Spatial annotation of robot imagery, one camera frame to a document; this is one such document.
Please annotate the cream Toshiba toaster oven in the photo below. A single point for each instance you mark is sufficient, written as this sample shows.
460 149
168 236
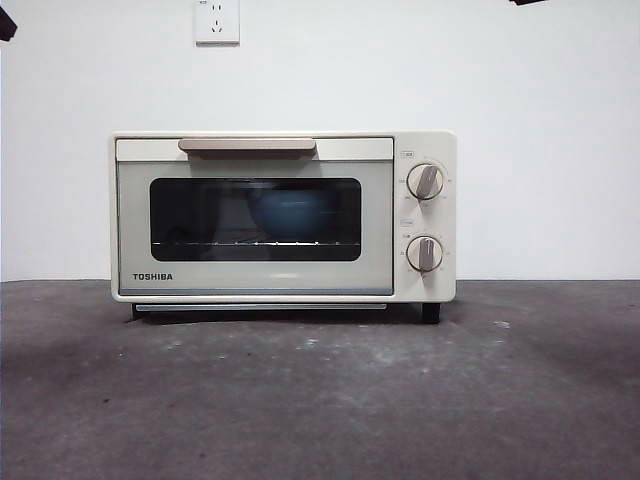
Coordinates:
430 145

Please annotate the metal crumb tray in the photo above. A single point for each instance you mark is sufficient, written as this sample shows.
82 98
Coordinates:
200 307

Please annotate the cream temperature knob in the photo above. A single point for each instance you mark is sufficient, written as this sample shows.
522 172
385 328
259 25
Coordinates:
425 181

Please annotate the blue ribbed bowl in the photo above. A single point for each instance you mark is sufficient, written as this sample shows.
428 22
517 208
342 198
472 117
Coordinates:
295 215

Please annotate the cream timer knob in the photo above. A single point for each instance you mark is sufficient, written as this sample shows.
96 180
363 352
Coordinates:
425 254

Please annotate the white wall socket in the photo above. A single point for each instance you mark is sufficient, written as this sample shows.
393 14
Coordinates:
217 22

